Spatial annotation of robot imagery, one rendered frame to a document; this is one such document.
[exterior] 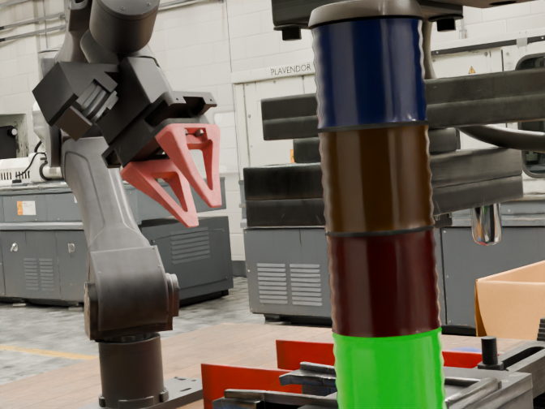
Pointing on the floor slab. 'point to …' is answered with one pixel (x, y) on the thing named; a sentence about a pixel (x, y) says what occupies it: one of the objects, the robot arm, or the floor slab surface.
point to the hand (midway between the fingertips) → (199, 208)
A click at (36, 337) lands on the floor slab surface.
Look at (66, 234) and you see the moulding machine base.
